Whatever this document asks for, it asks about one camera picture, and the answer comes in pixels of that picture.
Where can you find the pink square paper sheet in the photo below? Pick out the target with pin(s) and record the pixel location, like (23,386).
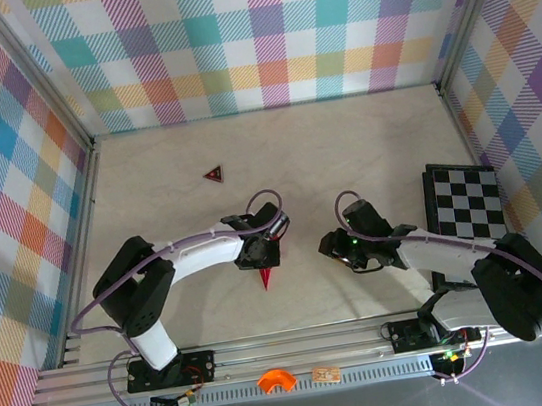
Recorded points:
(266,278)

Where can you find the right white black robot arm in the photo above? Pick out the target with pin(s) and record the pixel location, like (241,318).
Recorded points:
(434,253)

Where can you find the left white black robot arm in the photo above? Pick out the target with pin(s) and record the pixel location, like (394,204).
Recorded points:
(207,252)

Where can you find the small red triangle piece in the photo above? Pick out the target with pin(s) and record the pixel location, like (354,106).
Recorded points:
(214,174)

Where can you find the black grey checkerboard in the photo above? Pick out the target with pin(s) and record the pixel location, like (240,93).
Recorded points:
(466,190)

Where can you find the orange curved plastic part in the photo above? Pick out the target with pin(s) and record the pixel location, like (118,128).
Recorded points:
(275,378)

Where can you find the small wooden tag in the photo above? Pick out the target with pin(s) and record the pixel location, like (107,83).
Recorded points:
(325,374)

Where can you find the small electronics board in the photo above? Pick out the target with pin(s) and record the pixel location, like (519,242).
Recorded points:
(178,402)
(451,355)

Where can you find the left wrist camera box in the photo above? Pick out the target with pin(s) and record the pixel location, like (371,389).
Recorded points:
(273,220)

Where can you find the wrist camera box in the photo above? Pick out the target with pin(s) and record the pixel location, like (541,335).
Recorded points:
(273,220)
(363,215)

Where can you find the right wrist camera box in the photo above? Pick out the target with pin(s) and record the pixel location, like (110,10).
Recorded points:
(363,215)

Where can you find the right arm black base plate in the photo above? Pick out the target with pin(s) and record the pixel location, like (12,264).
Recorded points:
(406,335)

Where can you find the aluminium mounting rail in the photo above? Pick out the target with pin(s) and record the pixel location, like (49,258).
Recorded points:
(297,351)

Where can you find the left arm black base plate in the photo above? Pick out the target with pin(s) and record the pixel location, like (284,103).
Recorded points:
(198,367)

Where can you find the aluminium corner post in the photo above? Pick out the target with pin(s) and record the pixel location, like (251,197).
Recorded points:
(473,8)
(30,70)

